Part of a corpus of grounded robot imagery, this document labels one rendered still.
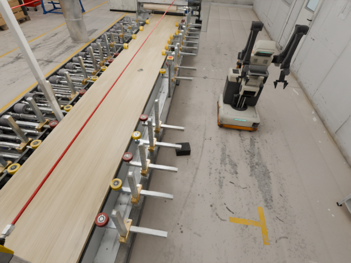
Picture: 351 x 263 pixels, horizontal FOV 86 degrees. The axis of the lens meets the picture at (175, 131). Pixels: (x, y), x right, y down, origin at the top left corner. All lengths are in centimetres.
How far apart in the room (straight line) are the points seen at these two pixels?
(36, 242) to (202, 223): 151
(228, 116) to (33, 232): 260
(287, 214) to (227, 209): 67
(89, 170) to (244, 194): 180
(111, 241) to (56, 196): 50
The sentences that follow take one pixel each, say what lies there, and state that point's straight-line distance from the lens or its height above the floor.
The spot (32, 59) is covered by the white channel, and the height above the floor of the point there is 146.
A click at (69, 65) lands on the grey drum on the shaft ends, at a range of 325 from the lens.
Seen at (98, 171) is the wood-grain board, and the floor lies 90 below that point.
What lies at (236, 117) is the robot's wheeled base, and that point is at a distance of 308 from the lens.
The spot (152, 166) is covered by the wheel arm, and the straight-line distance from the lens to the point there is 161.
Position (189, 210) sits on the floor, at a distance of 233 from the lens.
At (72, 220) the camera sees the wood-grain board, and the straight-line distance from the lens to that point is 144.
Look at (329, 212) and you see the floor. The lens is 297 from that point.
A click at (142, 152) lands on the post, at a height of 105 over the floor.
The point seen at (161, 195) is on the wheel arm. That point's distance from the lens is 145.
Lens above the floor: 214
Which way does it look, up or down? 45 degrees down
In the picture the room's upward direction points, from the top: 3 degrees clockwise
